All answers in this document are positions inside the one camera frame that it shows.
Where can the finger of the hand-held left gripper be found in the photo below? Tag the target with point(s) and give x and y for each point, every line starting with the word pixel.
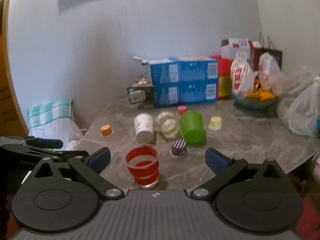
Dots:
pixel 62 153
pixel 47 143

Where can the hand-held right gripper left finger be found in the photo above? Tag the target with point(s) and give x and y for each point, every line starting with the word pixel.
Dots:
pixel 99 159

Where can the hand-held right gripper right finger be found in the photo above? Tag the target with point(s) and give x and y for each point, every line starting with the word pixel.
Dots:
pixel 216 161

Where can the green plastic cup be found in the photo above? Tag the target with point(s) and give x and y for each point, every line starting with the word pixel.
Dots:
pixel 192 127

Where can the red striped plastic cup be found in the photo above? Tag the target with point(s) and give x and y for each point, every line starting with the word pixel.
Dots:
pixel 143 166

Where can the white paper cup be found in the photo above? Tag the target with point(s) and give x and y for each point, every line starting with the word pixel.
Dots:
pixel 143 127

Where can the clear glass cup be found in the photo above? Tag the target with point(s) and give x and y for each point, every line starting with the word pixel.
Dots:
pixel 167 125

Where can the white cloth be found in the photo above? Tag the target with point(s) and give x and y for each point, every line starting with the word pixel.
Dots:
pixel 57 132

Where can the orange cupcake liner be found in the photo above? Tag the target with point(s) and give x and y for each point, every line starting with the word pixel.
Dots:
pixel 106 131

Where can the teal checked towel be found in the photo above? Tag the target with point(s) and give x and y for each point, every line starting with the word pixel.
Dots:
pixel 48 111

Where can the yellow cupcake liner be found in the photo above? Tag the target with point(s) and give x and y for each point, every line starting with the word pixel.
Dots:
pixel 215 123

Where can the black striped cupcake liner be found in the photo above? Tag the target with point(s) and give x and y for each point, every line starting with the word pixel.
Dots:
pixel 178 148

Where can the red checked cupcake liner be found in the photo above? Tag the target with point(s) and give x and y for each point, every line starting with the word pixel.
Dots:
pixel 181 110

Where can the glass bowl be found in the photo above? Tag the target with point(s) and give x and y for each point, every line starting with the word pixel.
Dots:
pixel 252 103

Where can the small dark box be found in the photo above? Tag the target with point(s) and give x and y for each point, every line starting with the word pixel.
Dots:
pixel 136 95

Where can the blue cardboard box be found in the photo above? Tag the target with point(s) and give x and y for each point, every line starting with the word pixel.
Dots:
pixel 185 93
pixel 183 70

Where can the orange snacks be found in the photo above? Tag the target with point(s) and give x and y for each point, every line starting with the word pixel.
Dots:
pixel 262 94

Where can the red and yellow box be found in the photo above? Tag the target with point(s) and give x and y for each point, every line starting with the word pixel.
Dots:
pixel 223 78

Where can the small brown cardboard box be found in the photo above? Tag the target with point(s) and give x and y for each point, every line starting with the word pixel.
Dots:
pixel 142 83

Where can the white red-printed plastic bag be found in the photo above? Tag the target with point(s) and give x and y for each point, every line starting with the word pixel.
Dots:
pixel 270 73
pixel 241 76

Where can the clear plastic bag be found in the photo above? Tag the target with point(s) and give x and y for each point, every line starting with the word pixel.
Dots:
pixel 303 105

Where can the white and red carton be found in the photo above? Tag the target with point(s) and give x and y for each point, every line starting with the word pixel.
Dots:
pixel 235 46

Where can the dark paper bag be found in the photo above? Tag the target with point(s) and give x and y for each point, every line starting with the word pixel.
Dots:
pixel 275 55

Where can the wooden door frame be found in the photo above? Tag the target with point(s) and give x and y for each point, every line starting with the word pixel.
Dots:
pixel 10 85

